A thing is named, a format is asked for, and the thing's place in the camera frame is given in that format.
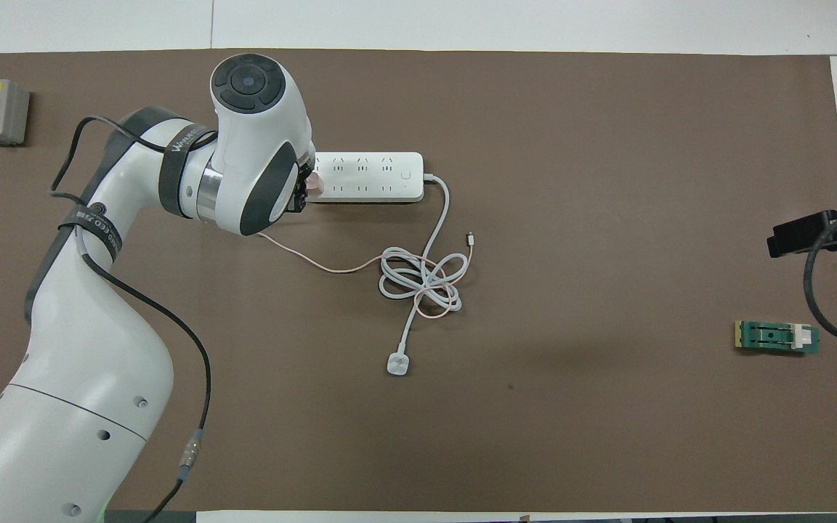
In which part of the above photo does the thin pink charging cable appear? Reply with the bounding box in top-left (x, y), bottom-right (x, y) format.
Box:
top-left (255, 231), bottom-right (477, 320)

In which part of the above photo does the white power strip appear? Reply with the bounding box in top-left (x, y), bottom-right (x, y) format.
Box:
top-left (310, 151), bottom-right (425, 204)

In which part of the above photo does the brown table mat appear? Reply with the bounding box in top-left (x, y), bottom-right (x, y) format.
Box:
top-left (0, 49), bottom-right (837, 513)

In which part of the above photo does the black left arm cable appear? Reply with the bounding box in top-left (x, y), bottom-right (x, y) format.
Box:
top-left (49, 116), bottom-right (212, 523)

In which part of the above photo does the green circuit board module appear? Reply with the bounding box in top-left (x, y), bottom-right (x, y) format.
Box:
top-left (735, 320), bottom-right (821, 357)

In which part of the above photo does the white power cord with plug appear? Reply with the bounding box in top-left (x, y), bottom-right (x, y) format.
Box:
top-left (379, 173), bottom-right (466, 376)

